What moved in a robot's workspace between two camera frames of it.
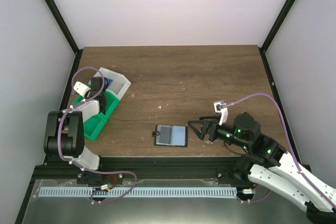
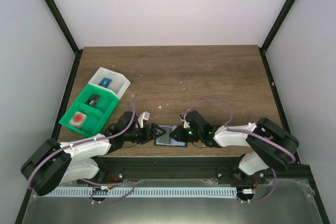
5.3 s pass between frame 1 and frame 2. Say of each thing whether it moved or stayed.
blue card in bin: stayed
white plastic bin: stayed
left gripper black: moved
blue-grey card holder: stayed
